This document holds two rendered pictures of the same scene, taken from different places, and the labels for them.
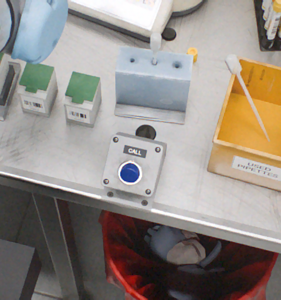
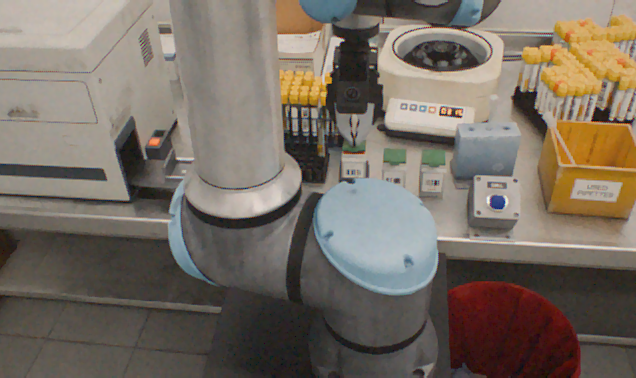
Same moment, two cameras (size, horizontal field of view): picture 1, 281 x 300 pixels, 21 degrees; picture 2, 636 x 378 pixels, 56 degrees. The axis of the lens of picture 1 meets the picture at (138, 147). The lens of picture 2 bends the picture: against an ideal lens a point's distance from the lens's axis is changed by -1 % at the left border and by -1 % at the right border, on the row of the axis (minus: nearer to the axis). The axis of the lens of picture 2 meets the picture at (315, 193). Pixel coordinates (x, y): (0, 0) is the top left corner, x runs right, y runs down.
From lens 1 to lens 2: 0.54 m
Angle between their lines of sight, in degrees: 26
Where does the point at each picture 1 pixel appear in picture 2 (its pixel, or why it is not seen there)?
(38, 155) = not seen: hidden behind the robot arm
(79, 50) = (410, 155)
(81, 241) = not seen: outside the picture
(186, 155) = (525, 205)
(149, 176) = (514, 202)
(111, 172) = (481, 204)
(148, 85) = (486, 148)
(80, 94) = (434, 161)
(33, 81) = (394, 158)
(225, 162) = (566, 191)
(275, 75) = (580, 130)
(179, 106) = (508, 171)
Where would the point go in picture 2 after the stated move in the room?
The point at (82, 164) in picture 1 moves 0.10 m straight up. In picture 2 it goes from (444, 220) to (451, 172)
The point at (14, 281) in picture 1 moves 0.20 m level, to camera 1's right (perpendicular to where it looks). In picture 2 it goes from (437, 278) to (584, 264)
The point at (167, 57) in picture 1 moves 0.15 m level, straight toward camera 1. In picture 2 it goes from (496, 125) to (522, 180)
